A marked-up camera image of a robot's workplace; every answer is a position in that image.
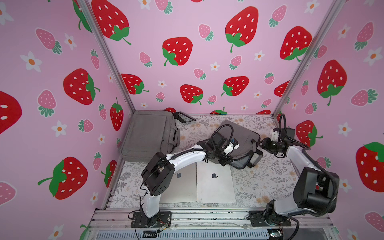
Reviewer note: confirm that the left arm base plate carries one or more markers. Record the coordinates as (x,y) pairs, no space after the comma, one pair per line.
(150,220)

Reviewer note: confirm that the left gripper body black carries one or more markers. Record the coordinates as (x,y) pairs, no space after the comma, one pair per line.
(219,155)

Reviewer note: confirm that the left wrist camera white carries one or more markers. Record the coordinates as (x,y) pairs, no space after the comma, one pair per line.
(233,145)

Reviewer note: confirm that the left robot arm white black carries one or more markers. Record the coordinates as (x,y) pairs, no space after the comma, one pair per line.
(159,172)

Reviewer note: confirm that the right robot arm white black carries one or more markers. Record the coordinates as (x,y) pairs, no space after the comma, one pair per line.
(316,190)

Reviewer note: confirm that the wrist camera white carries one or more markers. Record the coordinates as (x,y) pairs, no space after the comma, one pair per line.
(275,133)
(233,145)

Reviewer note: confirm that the silver apple laptop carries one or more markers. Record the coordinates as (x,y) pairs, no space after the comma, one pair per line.
(214,184)
(183,187)

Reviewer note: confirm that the grey laptop sleeve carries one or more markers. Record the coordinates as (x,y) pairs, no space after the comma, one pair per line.
(248,154)

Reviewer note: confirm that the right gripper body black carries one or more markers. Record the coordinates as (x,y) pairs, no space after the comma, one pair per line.
(267,144)

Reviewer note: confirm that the floral table mat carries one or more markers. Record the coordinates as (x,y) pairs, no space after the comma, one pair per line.
(271,178)

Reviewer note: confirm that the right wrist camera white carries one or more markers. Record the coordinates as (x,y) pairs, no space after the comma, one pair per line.
(275,133)

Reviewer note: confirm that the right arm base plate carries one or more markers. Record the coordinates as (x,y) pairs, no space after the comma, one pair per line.
(262,219)

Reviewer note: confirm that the large grey backpack bag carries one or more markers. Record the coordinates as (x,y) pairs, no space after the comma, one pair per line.
(151,132)

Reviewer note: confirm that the aluminium front rail frame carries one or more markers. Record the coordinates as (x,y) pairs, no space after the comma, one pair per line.
(206,224)

